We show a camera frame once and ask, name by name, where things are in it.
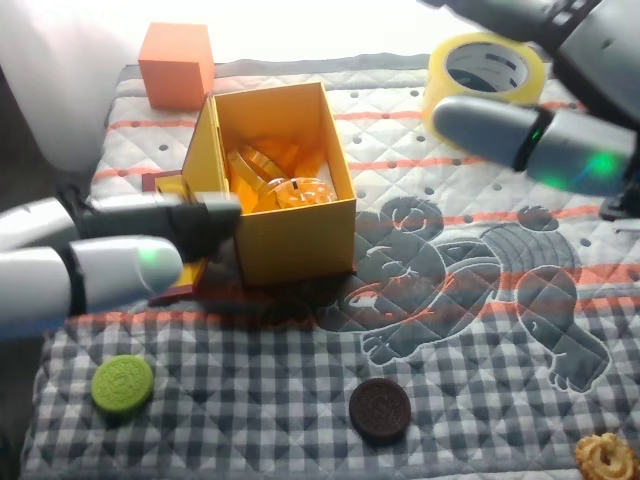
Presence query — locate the orange cube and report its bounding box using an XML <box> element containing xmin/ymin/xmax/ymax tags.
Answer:
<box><xmin>138</xmin><ymin>22</ymin><xmax>216</xmax><ymax>111</ymax></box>

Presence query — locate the yellow butter cookie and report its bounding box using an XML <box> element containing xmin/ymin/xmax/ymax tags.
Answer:
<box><xmin>574</xmin><ymin>433</ymin><xmax>640</xmax><ymax>480</ymax></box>

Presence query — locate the brown sandwich cookie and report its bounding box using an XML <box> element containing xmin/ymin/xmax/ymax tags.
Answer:
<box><xmin>348</xmin><ymin>378</ymin><xmax>412</xmax><ymax>444</ymax></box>

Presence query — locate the yellow clear tape roll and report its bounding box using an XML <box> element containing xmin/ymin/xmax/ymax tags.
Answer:
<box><xmin>422</xmin><ymin>32</ymin><xmax>547</xmax><ymax>146</ymax></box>

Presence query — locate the yellow box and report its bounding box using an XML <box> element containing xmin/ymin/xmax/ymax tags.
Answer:
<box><xmin>142</xmin><ymin>82</ymin><xmax>359</xmax><ymax>307</ymax></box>

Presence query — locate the green sandwich cookie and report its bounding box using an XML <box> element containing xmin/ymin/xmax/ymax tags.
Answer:
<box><xmin>90</xmin><ymin>354</ymin><xmax>155</xmax><ymax>416</ymax></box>

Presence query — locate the grey quilt with bear print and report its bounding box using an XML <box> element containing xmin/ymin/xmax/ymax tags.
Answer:
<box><xmin>19</xmin><ymin>52</ymin><xmax>640</xmax><ymax>480</ymax></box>

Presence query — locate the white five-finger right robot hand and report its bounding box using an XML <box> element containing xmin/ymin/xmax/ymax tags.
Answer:
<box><xmin>418</xmin><ymin>0</ymin><xmax>640</xmax><ymax>221</ymax></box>

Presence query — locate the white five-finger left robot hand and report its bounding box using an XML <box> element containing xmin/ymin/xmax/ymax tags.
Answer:
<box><xmin>0</xmin><ymin>191</ymin><xmax>245</xmax><ymax>342</ymax></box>

